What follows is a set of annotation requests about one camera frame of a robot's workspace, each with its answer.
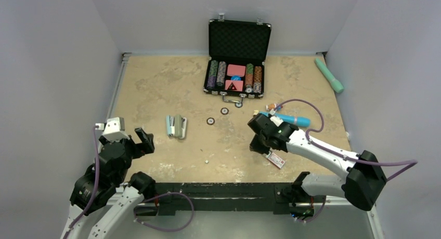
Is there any green white stapler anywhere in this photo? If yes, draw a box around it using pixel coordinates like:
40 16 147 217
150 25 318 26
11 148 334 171
173 115 187 139

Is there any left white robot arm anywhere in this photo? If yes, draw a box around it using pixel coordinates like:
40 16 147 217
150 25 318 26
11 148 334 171
62 121 156 238

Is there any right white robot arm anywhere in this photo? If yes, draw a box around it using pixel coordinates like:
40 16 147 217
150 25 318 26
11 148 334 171
248 114 387 211

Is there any red white staple box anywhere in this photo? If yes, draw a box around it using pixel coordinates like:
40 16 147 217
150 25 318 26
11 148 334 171
265 151 286 169

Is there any small colourful figurine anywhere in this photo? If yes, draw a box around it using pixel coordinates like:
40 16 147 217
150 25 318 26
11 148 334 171
265 103 277 111

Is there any blue pen tool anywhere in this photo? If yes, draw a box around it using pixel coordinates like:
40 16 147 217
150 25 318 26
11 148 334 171
274 113 310 127

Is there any pink card deck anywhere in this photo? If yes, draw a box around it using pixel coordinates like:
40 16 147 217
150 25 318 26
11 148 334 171
225 80 243 91
226 64 246 77

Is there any blue dealer button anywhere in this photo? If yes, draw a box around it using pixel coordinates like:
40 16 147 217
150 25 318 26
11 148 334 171
231 75 241 81

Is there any mint green cylinder tool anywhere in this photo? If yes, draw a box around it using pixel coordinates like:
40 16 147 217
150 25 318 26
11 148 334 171
314 58 344 94

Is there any black poker chip case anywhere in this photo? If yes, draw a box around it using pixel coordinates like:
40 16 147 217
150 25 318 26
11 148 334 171
203 19 272 99

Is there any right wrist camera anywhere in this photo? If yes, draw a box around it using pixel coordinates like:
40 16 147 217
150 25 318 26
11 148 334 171
268 109 283 127

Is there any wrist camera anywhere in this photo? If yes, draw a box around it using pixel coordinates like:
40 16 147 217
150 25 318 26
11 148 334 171
268 109 283 127
95 117 129 142

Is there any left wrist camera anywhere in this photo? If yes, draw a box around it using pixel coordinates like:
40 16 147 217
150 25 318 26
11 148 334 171
95 117 129 142

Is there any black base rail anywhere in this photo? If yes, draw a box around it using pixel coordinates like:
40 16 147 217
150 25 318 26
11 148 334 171
122 182 326 217

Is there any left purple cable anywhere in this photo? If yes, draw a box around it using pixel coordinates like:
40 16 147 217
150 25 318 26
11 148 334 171
63 125 196 239

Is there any purple cable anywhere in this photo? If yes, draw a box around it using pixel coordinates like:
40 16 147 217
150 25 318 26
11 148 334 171
274 99 418 224
63 125 196 239

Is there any aluminium frame rail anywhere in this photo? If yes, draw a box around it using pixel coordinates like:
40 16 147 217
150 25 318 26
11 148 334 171
62 52 132 239

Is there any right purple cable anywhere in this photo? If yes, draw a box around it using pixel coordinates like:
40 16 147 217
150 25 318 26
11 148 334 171
274 99 418 224

